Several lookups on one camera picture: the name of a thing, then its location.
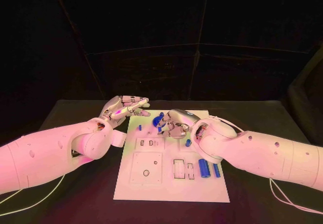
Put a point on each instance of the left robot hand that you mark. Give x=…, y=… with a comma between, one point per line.
x=121, y=109

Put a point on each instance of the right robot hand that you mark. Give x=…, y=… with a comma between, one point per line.
x=177, y=120

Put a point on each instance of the blue gear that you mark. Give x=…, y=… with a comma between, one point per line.
x=155, y=120

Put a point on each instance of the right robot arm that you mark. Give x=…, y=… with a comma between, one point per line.
x=264, y=154

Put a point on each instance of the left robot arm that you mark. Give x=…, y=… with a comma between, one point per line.
x=44, y=152

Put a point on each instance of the white task board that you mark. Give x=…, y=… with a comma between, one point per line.
x=171, y=175

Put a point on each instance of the short blue cylinder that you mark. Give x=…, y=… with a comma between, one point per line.
x=187, y=142

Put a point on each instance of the thin long blue cylinder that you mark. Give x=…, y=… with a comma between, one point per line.
x=216, y=170

